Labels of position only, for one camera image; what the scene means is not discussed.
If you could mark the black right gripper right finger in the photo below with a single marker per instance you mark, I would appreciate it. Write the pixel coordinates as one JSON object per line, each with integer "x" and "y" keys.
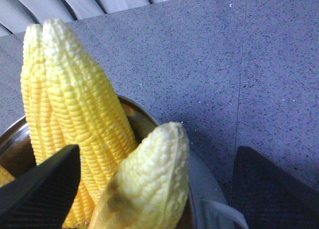
{"x": 270, "y": 198}

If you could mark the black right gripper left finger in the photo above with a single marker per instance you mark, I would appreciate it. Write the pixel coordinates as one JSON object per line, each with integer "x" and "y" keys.
{"x": 42, "y": 197}

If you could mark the yellow corn cob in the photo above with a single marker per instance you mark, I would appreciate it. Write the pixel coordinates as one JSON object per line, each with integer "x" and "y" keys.
{"x": 86, "y": 106}
{"x": 150, "y": 188}
{"x": 45, "y": 133}
{"x": 5, "y": 177}

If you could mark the grey-green electric cooking pot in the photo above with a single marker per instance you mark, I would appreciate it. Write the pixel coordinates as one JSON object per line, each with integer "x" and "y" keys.
{"x": 206, "y": 207}

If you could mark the grey pleated curtain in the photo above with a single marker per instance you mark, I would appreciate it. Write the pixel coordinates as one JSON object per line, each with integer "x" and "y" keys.
{"x": 16, "y": 15}

